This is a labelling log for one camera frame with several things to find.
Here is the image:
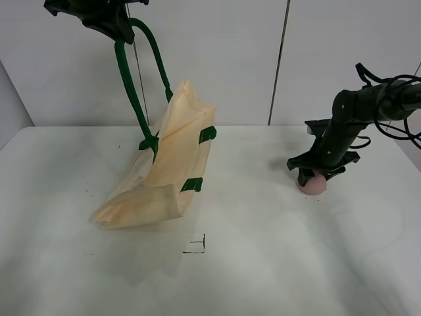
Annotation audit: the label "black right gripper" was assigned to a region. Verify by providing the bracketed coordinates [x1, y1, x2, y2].
[287, 120, 360, 187]

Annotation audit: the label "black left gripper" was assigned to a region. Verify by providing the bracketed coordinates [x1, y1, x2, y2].
[43, 0, 149, 44]

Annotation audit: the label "pink peach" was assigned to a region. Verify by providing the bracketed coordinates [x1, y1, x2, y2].
[297, 174, 327, 196]

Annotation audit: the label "cream linen bag green handles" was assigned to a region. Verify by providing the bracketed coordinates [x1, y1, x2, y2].
[90, 18, 216, 229]

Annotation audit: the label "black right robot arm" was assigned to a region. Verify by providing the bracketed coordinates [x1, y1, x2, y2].
[287, 75, 420, 187]

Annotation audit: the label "black cable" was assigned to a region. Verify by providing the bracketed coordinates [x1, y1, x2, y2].
[354, 62, 421, 149]

